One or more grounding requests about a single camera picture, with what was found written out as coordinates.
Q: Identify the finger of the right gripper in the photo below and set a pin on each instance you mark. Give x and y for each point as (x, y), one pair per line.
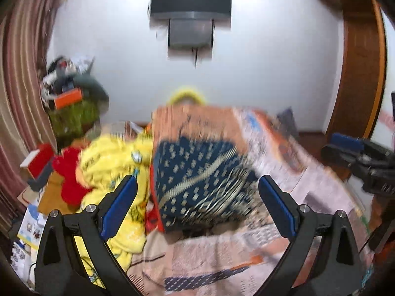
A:
(342, 157)
(346, 142)

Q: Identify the red garment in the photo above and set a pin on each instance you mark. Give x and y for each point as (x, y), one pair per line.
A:
(73, 187)

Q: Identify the small wall monitor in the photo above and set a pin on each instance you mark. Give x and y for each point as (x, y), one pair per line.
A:
(190, 33)

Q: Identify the clutter pile of clothes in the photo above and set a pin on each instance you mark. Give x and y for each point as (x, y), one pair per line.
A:
(61, 73)

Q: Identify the printed orange bedspread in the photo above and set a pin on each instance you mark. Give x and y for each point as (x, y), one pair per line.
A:
(215, 235)

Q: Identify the striped red curtain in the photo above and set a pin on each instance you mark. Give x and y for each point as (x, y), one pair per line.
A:
(26, 29)

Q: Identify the navy patterned hooded sweater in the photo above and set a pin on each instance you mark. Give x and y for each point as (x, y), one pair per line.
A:
(199, 184)

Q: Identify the yellow curved headrest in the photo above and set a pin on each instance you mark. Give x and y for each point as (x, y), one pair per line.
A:
(186, 95)

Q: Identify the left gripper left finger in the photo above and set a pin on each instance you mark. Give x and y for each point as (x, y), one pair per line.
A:
(59, 269)

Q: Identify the orange box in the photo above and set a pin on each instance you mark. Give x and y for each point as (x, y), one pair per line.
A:
(68, 98)

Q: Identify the grey backpack on floor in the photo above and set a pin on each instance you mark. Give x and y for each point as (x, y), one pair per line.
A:
(287, 123)

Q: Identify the wooden door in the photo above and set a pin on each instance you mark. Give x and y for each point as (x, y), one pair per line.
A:
(361, 86)

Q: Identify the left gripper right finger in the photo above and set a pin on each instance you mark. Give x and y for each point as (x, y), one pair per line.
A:
(336, 269)

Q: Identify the grey neck pillow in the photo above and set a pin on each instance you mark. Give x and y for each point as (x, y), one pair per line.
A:
(92, 90)

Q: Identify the red box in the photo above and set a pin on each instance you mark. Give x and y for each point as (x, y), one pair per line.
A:
(36, 160)

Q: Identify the yellow cartoon garment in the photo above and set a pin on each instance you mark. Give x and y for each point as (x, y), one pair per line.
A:
(102, 166)

